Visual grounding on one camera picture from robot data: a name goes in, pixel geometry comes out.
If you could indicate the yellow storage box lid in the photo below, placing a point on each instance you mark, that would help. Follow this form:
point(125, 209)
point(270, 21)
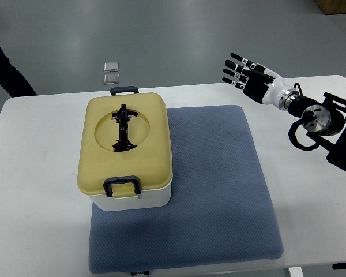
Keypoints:
point(125, 146)

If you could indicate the brown cardboard box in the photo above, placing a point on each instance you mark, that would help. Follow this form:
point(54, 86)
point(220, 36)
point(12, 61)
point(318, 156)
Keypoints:
point(332, 7)

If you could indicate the white table leg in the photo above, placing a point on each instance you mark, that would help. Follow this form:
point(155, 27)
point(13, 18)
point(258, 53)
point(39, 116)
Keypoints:
point(295, 272)

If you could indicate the person in dark trousers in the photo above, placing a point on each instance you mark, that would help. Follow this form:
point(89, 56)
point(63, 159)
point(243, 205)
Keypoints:
point(12, 81)

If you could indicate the black table control panel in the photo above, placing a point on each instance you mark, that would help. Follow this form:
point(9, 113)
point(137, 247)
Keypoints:
point(339, 266)

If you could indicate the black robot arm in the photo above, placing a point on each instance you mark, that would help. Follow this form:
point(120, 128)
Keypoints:
point(325, 124)

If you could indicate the blue grey cushion mat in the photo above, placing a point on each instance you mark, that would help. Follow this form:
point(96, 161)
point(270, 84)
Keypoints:
point(220, 210)

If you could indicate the white storage box base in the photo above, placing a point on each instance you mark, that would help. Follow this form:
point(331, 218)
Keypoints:
point(124, 198)

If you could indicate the upper silver floor plate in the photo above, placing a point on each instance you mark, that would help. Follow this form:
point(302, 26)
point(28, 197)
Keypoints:
point(111, 66)

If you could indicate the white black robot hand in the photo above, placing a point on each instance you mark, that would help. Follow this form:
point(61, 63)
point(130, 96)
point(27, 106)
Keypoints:
point(257, 82)

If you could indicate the silver floor plate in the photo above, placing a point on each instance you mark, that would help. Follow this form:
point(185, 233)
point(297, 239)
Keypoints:
point(111, 78)
point(111, 66)

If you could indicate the lower silver floor plate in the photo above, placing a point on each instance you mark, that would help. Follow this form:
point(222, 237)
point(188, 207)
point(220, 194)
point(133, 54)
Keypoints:
point(111, 78)

